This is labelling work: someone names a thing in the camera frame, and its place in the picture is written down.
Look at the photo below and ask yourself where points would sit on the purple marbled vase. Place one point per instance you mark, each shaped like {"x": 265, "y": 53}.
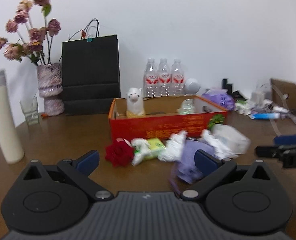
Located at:
{"x": 50, "y": 80}

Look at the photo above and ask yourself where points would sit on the purple plastic bag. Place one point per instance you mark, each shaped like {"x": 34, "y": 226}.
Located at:
{"x": 219, "y": 98}

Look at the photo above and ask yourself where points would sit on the flat black box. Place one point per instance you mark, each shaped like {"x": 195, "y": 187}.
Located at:
{"x": 238, "y": 95}

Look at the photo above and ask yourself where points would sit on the tall black block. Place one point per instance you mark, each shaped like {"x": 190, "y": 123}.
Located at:
{"x": 227, "y": 85}

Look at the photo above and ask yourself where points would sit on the red cardboard box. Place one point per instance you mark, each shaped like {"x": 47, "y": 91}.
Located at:
{"x": 163, "y": 127}

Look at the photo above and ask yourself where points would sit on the purple cloth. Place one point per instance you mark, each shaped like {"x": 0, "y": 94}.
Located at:
{"x": 188, "y": 155}

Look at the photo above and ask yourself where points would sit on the black paper bag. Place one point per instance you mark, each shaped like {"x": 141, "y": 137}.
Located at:
{"x": 90, "y": 75}

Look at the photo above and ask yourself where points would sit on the white tissue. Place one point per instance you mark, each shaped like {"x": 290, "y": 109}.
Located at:
{"x": 140, "y": 152}
{"x": 215, "y": 146}
{"x": 171, "y": 150}

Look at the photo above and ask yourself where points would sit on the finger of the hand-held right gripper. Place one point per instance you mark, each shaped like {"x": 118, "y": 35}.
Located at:
{"x": 285, "y": 139}
{"x": 268, "y": 151}

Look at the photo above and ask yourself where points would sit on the cream thermos bottle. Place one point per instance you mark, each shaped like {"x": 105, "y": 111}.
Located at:
{"x": 5, "y": 120}

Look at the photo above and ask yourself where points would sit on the green binder clip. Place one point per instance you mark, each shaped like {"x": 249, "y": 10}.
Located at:
{"x": 89, "y": 39}

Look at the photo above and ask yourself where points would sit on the red rose flower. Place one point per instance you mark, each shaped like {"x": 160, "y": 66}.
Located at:
{"x": 119, "y": 152}

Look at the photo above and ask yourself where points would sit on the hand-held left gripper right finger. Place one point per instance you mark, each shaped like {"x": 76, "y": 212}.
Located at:
{"x": 205, "y": 161}

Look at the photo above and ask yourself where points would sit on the white plastic bag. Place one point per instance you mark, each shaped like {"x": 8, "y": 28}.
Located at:
{"x": 231, "y": 136}

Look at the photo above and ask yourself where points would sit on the dried rose bouquet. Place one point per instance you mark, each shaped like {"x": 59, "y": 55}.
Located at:
{"x": 35, "y": 33}

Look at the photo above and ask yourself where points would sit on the clear water bottle red label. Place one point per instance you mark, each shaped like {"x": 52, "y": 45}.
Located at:
{"x": 164, "y": 80}
{"x": 178, "y": 78}
{"x": 151, "y": 80}

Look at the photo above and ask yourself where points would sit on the clear drinking glass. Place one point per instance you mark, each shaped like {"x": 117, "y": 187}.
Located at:
{"x": 30, "y": 112}

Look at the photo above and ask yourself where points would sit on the clear plastic wrapper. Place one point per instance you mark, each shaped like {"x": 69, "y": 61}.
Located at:
{"x": 186, "y": 106}

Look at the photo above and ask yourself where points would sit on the white round device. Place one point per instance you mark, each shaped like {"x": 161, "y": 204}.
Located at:
{"x": 191, "y": 86}

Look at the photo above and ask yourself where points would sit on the white and green packet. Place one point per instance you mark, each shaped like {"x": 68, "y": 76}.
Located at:
{"x": 242, "y": 107}

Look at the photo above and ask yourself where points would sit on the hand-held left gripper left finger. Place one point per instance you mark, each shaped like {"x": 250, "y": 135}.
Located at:
{"x": 89, "y": 161}

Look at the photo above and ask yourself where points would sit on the white alpaca plush toy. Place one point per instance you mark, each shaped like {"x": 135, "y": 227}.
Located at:
{"x": 135, "y": 102}

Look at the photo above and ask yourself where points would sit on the brown cardboard piece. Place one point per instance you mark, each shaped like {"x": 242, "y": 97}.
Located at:
{"x": 284, "y": 92}

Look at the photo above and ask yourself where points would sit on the blue tube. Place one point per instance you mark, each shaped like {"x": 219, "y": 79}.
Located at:
{"x": 265, "y": 116}

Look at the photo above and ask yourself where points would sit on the green tissue packet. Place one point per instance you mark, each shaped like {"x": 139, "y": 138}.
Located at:
{"x": 156, "y": 146}

